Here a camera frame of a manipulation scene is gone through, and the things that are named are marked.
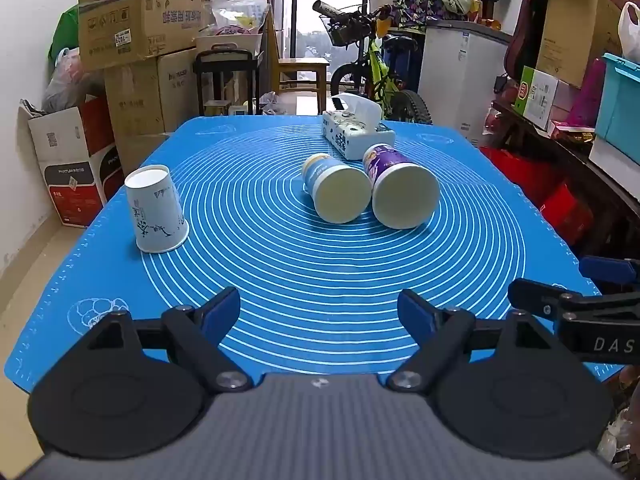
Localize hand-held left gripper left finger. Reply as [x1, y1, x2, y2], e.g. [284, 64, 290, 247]
[75, 287, 253, 394]

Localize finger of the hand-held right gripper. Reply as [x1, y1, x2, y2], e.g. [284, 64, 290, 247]
[507, 278, 603, 322]
[579, 255, 640, 287]

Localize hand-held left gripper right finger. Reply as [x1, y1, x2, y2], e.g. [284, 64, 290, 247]
[387, 289, 566, 394]

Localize purple label paper cup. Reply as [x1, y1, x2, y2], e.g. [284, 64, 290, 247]
[362, 143, 441, 231]

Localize blue label paper cup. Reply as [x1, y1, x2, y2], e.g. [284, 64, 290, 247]
[301, 153, 373, 224]

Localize white paper cup ink print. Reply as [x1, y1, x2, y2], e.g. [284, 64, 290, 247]
[124, 164, 190, 254]

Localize dark wooden side table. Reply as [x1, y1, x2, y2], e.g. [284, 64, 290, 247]
[491, 100, 640, 263]

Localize blue silicone baking mat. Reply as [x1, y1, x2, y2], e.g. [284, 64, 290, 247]
[4, 115, 626, 394]

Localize red bags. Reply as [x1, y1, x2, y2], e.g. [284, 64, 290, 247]
[479, 146, 596, 247]

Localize teal plastic crate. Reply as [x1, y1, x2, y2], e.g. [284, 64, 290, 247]
[595, 52, 640, 154]

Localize green white carton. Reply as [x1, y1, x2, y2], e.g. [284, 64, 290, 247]
[514, 65, 576, 131]

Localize white blue tissue box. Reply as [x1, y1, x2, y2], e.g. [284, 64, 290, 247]
[321, 93, 397, 162]

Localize white red cardboard box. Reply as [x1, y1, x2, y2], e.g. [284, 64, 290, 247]
[20, 94, 126, 229]

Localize tall brown cardboard box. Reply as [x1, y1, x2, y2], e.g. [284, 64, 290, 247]
[104, 47, 199, 137]

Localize white plastic bag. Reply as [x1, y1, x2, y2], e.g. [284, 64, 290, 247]
[617, 2, 640, 64]

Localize plain brown cardboard box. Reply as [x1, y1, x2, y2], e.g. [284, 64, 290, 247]
[535, 0, 624, 89]

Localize green black bicycle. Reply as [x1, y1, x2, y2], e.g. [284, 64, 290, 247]
[312, 0, 433, 126]

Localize black utility cart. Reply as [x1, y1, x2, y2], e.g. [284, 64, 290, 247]
[192, 49, 265, 117]

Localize wooden chair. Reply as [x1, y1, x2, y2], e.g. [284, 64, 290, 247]
[270, 10, 331, 116]

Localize dark red garment bag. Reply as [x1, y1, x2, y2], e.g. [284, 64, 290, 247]
[503, 0, 557, 82]

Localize grey plastic bag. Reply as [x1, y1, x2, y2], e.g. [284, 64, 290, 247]
[42, 47, 107, 113]

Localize white basket with bags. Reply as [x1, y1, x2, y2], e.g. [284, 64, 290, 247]
[195, 0, 266, 57]

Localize large brown cardboard box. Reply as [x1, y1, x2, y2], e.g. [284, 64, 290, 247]
[77, 0, 217, 72]

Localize green bag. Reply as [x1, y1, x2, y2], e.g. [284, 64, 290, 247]
[47, 5, 81, 63]

